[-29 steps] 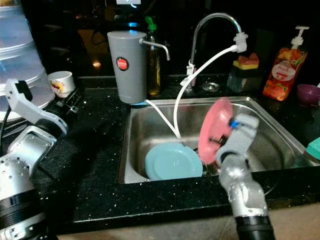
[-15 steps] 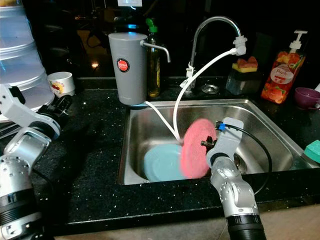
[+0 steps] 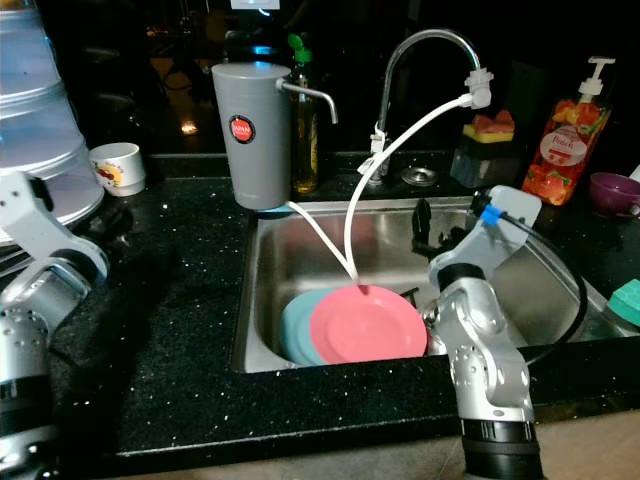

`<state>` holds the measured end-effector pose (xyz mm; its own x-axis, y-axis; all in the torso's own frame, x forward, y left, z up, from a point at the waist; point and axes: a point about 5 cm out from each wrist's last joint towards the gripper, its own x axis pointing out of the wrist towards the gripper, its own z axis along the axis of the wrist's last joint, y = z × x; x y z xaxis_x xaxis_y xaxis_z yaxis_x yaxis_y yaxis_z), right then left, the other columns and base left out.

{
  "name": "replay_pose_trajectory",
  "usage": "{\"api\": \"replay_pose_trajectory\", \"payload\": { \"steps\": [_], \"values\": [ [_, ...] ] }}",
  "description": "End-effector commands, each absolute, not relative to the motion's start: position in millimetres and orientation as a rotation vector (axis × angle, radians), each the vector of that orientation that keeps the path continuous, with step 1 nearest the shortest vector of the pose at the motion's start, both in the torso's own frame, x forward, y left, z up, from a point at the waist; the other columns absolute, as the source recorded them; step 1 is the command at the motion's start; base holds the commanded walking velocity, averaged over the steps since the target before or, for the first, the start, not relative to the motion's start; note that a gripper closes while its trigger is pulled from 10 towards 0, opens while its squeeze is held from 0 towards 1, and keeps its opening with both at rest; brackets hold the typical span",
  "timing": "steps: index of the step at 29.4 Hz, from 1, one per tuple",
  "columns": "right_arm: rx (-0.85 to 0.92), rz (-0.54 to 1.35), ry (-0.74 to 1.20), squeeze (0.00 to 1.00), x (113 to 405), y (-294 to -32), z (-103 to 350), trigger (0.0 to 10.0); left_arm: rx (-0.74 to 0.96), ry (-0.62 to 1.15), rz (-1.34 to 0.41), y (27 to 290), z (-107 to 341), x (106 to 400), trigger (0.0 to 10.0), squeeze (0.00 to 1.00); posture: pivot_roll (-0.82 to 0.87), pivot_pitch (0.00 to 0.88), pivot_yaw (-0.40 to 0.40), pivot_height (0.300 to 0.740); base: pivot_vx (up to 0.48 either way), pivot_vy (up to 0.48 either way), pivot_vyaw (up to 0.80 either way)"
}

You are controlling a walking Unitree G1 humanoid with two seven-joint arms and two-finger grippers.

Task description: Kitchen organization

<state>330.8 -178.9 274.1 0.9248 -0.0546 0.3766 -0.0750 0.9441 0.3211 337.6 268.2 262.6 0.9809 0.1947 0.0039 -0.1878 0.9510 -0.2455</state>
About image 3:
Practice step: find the dark sponge holder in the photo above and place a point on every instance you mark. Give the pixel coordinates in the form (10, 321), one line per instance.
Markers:
(482, 167)

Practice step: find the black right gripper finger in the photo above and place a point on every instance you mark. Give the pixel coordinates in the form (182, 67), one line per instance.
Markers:
(422, 225)

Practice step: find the stainless steel sink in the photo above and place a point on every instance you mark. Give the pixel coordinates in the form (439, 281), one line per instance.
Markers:
(380, 240)

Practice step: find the yellow and red sponge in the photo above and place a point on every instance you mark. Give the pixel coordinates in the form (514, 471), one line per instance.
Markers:
(490, 127)

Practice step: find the light blue plate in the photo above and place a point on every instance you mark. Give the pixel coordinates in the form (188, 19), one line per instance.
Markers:
(295, 330)

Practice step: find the grey water filter canister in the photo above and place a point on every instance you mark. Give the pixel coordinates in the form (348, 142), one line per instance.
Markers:
(250, 160)

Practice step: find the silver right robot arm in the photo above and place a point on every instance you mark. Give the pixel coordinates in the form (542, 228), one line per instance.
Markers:
(480, 350)

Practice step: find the pink plate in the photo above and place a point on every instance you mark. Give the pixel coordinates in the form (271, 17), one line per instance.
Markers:
(365, 325)

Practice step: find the chrome gooseneck faucet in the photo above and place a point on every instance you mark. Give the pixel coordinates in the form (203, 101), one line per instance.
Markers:
(382, 100)

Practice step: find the white printed mug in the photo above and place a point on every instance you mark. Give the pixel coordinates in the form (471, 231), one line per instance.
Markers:
(117, 170)

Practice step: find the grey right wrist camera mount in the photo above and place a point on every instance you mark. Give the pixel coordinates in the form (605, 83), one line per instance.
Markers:
(510, 210)

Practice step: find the white wall socket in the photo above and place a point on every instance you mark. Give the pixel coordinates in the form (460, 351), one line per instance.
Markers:
(257, 4)

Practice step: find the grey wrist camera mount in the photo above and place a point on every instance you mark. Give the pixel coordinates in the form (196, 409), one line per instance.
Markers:
(35, 215)
(510, 210)

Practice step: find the white tiered plastic container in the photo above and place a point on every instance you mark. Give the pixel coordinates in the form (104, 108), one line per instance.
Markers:
(40, 110)

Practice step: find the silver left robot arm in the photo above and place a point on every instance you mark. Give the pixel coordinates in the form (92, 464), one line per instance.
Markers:
(30, 340)

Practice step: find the green-capped oil bottle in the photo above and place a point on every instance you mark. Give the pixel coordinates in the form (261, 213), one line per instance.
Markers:
(302, 150)

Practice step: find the purple cup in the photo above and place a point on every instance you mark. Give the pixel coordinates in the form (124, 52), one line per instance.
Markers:
(612, 192)

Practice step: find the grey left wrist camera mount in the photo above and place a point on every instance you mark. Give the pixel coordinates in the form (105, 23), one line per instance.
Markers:
(35, 215)

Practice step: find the round metal sink plug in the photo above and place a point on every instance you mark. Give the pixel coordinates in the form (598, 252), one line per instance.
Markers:
(418, 177)

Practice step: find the peach soap pump bottle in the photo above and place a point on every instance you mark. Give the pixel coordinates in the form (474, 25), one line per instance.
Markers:
(565, 155)

